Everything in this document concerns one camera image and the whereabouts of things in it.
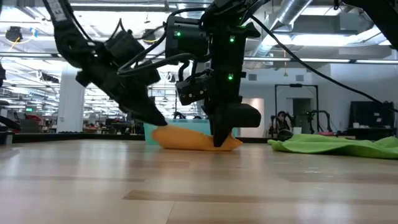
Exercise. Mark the orange microfiber towel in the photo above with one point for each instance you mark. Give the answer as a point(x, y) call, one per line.
point(186, 140)

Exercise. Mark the black metal table frame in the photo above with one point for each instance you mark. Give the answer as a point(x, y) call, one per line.
point(62, 137)

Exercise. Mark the green exit sign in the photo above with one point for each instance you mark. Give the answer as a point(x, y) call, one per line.
point(29, 109)

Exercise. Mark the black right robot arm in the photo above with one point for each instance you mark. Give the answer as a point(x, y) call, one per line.
point(186, 37)

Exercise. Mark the long ceiling light bar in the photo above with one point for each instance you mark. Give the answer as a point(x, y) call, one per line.
point(323, 60)

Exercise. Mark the white building pillar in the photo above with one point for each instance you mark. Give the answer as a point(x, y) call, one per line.
point(70, 109)

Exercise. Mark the black background robot arm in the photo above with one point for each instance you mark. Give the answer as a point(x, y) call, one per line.
point(272, 124)
point(317, 112)
point(179, 115)

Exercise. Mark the green microfiber towel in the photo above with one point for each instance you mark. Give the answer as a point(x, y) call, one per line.
point(326, 146)

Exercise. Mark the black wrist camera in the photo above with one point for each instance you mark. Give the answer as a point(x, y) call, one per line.
point(149, 73)
point(192, 90)

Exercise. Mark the black background rig frame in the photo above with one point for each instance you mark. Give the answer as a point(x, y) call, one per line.
point(295, 85)

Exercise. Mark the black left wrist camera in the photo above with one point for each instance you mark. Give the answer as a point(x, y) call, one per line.
point(149, 73)

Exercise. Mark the black storage cabinet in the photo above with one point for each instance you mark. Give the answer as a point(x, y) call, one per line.
point(370, 118)

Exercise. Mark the white door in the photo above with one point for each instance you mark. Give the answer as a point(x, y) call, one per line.
point(253, 101)

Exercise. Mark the silver diagonal ventilation duct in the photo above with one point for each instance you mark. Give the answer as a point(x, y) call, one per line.
point(286, 12)

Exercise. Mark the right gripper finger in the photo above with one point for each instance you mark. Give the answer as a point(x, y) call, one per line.
point(236, 115)

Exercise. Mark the black ceiling-mounted camera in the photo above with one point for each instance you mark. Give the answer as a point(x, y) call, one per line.
point(150, 35)
point(171, 77)
point(14, 33)

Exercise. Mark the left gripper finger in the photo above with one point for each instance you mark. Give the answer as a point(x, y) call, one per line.
point(146, 112)

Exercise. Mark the person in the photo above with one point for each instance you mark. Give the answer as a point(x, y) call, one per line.
point(282, 119)

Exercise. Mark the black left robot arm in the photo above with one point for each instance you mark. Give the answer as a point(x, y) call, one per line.
point(71, 40)

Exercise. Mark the red background equipment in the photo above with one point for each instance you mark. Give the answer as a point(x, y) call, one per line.
point(33, 118)

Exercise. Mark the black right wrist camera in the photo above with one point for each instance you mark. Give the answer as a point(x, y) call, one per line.
point(192, 90)

